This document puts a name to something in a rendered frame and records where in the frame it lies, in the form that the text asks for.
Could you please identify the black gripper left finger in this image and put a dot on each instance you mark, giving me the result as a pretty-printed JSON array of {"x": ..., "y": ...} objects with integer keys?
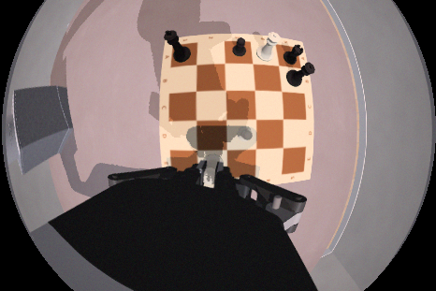
[{"x": 194, "y": 174}]

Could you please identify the brown and cream chessboard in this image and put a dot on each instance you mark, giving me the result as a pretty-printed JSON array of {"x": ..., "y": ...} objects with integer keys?
[{"x": 206, "y": 99}]

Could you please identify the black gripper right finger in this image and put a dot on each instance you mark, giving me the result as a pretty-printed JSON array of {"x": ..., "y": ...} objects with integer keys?
[{"x": 285, "y": 204}]

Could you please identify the white chess piece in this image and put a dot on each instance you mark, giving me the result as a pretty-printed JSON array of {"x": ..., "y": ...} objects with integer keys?
[{"x": 265, "y": 52}]

